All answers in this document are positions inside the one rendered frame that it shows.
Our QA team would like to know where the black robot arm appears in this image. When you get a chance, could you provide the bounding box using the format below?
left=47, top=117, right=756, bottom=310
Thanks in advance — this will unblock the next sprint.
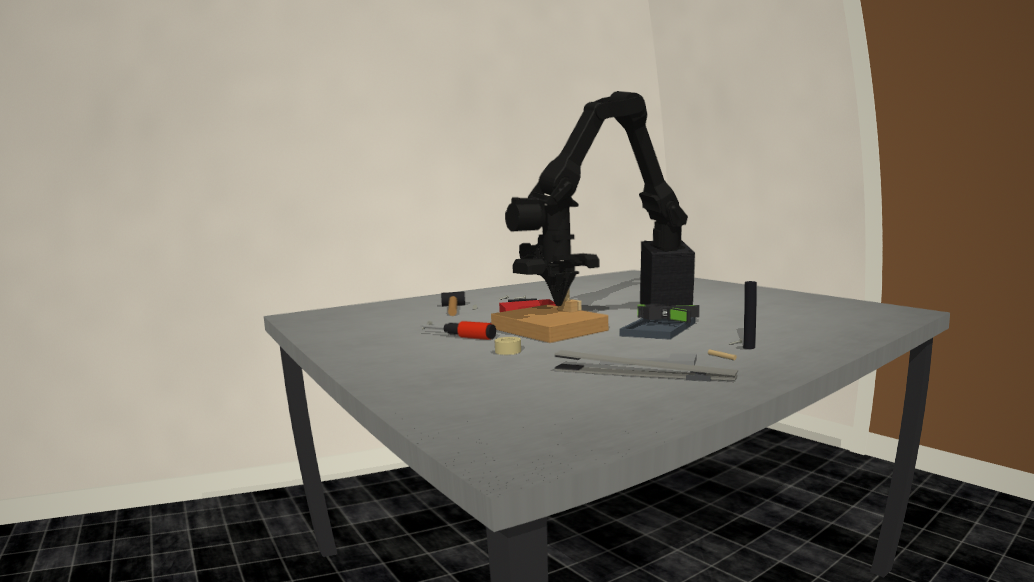
left=505, top=91, right=688, bottom=251

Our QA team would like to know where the red open tray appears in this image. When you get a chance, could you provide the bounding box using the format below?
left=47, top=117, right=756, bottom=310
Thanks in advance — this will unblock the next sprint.
left=499, top=299, right=556, bottom=312

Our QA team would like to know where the tan short cylinder with hole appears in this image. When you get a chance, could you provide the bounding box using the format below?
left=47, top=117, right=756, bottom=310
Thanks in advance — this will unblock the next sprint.
left=495, top=337, right=521, bottom=355

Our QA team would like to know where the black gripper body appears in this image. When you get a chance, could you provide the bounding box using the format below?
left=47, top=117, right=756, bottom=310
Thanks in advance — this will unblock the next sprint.
left=513, top=229, right=600, bottom=275

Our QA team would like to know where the red screwdriver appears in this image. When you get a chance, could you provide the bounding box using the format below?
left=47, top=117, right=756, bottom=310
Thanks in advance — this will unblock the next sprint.
left=420, top=321, right=496, bottom=340

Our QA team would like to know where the light wooden board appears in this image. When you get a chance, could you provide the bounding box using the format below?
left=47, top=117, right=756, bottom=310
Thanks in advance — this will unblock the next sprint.
left=491, top=305, right=609, bottom=343

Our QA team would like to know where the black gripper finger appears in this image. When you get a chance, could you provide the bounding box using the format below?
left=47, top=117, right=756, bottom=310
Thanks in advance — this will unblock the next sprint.
left=537, top=273, right=564, bottom=306
left=560, top=271, right=579, bottom=306

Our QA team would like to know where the black mallet with wooden handle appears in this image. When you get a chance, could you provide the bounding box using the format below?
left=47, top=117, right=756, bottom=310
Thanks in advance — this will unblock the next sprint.
left=440, top=290, right=465, bottom=316

